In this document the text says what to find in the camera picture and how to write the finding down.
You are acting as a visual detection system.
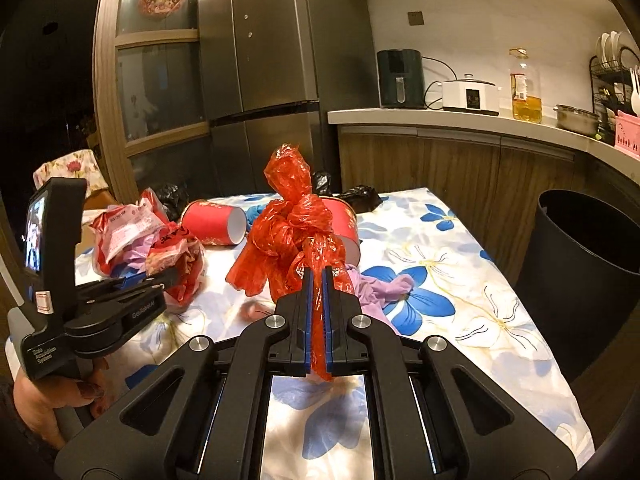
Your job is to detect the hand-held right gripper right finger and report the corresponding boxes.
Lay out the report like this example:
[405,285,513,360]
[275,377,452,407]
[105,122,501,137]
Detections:
[323,265,597,480]

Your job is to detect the white electric cooker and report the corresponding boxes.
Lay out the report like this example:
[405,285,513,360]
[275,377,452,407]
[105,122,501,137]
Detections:
[442,74,502,115]

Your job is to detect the black plastic bag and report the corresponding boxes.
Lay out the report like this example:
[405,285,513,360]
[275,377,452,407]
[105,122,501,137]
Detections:
[311,171,383,213]
[152,181,193,223]

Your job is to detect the blue glove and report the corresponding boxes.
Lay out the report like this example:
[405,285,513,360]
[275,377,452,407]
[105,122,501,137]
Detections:
[244,202,273,233]

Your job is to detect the dark air fryer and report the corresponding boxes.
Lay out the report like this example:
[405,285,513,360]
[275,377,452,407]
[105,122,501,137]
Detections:
[376,48,426,109]

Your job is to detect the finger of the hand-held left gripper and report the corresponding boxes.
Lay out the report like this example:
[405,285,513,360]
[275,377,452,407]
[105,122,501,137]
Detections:
[75,266,181,304]

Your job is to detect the wooden base cabinets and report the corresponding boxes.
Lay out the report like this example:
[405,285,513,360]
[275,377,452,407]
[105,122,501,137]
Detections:
[337,125,640,281]

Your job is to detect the pink plastic basket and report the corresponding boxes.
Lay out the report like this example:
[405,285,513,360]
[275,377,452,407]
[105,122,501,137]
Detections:
[616,110,640,155]

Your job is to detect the black trash bin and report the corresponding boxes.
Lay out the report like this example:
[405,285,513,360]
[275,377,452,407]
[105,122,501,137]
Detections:
[514,189,640,383]

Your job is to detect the red and white crumpled packet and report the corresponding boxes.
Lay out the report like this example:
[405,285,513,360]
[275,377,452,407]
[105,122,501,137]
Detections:
[91,188,171,278]

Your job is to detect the red printed plastic bag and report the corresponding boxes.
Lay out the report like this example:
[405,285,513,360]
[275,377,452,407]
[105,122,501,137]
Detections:
[145,225,206,307]

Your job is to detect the steel bowl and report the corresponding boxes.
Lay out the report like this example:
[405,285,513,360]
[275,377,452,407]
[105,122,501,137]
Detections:
[554,104,601,136]

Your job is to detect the wooden glass-panel door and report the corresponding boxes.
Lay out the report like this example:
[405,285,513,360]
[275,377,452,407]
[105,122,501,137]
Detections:
[92,0,211,201]

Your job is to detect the blue floral tablecloth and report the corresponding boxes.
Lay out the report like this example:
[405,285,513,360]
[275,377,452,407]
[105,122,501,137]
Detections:
[72,187,596,480]

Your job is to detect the black dish rack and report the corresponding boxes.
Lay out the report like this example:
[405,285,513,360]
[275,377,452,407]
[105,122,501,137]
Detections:
[589,52,640,146]

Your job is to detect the person's left forearm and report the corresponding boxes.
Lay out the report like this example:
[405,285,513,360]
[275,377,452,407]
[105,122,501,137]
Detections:
[0,377,61,480]

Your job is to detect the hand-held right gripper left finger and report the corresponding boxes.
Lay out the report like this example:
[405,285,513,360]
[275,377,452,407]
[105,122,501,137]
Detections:
[54,266,317,480]

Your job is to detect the cooking oil bottle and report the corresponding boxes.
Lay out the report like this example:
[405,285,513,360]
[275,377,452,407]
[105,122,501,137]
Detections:
[509,48,543,123]

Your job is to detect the floral cloth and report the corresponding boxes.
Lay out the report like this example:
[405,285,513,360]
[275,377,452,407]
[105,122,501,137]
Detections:
[32,149,106,200]

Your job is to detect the row of white plates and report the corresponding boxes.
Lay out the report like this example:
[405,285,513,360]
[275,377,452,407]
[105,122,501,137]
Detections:
[596,30,638,71]

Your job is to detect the black power cable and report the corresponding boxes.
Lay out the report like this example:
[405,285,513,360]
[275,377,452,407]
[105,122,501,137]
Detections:
[422,56,468,110]

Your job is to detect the red paper cup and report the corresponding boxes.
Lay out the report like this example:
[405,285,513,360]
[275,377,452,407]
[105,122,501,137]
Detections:
[320,197,362,267]
[180,200,248,247]

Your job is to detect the steel refrigerator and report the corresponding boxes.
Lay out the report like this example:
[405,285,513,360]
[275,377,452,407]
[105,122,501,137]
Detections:
[197,0,373,196]

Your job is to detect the cardboard box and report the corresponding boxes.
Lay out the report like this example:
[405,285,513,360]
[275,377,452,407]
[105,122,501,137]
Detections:
[80,187,121,213]

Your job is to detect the person's left hand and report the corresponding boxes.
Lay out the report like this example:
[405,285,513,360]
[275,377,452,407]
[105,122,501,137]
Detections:
[12,355,109,453]

